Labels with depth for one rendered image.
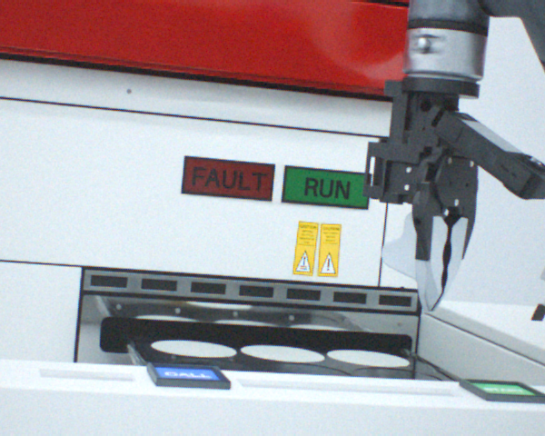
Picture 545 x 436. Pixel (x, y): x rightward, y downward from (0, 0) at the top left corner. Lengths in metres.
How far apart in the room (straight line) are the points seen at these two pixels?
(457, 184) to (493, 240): 2.16
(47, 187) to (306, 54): 0.36
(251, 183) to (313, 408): 0.64
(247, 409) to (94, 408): 0.11
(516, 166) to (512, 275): 2.24
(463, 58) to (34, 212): 0.61
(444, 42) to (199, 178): 0.50
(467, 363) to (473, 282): 1.81
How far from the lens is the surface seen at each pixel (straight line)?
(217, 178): 1.44
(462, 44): 1.04
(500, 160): 1.01
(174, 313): 1.44
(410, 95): 1.07
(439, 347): 1.47
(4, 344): 1.45
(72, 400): 0.82
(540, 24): 1.02
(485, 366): 1.35
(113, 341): 1.59
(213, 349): 1.37
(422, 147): 1.04
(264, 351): 1.39
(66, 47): 1.38
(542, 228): 3.27
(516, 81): 3.22
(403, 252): 1.06
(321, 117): 1.48
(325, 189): 1.48
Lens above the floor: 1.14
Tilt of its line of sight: 3 degrees down
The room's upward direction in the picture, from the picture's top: 6 degrees clockwise
